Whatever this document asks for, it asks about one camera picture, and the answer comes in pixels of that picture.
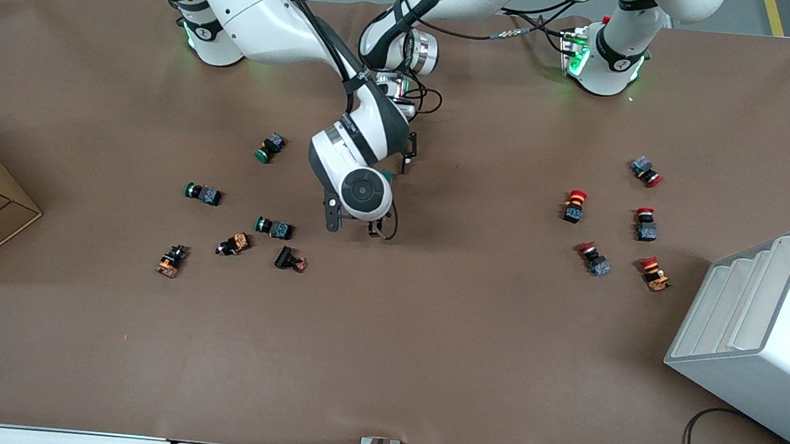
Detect green push button blue block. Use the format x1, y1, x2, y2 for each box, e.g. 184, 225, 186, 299
253, 215, 293, 241
182, 181, 224, 207
253, 130, 287, 166

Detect black square button red terminals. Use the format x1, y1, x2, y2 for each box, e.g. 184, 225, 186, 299
273, 244, 310, 274

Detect black push button orange block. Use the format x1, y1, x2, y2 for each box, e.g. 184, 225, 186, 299
215, 230, 253, 259
154, 243, 190, 280

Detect brown table cover sheet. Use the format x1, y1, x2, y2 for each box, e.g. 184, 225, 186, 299
0, 0, 790, 444

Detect red push button orange block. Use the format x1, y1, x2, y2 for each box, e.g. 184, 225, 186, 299
561, 188, 589, 226
636, 254, 674, 294

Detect red push button blue block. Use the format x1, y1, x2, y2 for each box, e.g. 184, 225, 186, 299
633, 206, 660, 244
574, 240, 614, 279
628, 155, 666, 189

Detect white stepped plastic rack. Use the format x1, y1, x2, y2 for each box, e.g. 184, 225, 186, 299
656, 210, 790, 444

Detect black arm base cable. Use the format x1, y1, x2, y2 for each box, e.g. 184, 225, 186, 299
425, 0, 586, 51

